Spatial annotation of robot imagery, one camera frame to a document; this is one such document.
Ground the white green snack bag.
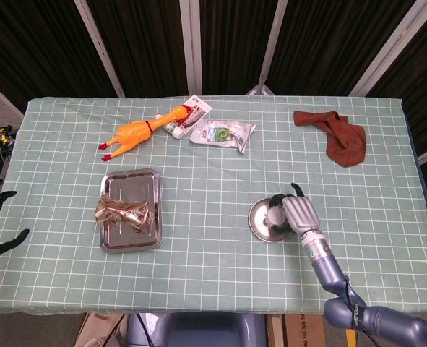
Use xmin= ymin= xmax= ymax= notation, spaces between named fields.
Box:
xmin=189 ymin=118 xmax=256 ymax=155

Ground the rectangular steel tray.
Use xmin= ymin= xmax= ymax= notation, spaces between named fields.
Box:
xmin=99 ymin=168 xmax=163 ymax=254

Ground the green checked tablecloth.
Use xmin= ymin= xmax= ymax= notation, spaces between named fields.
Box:
xmin=0 ymin=95 xmax=427 ymax=319

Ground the orange rubber chicken toy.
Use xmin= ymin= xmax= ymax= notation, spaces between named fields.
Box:
xmin=98 ymin=103 xmax=189 ymax=163

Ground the crinkled snack wrapper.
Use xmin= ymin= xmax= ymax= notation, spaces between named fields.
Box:
xmin=94 ymin=194 xmax=156 ymax=232

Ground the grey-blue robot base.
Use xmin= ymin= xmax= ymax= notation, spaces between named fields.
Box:
xmin=126 ymin=312 xmax=268 ymax=347

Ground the bundle of cables and plugs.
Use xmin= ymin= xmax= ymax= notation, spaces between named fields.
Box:
xmin=0 ymin=124 xmax=19 ymax=147

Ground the small white round lid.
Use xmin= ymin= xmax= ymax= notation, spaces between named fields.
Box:
xmin=265 ymin=206 xmax=287 ymax=228

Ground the light cardboard box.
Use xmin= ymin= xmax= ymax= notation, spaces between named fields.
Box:
xmin=76 ymin=312 xmax=126 ymax=347

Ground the white red flat packet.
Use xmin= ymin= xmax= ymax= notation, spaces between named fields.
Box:
xmin=176 ymin=94 xmax=213 ymax=133

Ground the white green tube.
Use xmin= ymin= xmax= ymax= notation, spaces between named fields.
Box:
xmin=154 ymin=113 xmax=184 ymax=140

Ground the brown cloth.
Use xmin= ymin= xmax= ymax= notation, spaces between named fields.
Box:
xmin=293 ymin=110 xmax=367 ymax=168

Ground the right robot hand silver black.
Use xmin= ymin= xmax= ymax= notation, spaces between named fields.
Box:
xmin=269 ymin=182 xmax=322 ymax=236

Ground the brown printed cardboard box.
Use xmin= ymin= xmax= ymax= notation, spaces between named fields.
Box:
xmin=267 ymin=313 xmax=326 ymax=347

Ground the round steel plate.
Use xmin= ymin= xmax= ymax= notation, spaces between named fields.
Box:
xmin=248 ymin=197 xmax=296 ymax=244

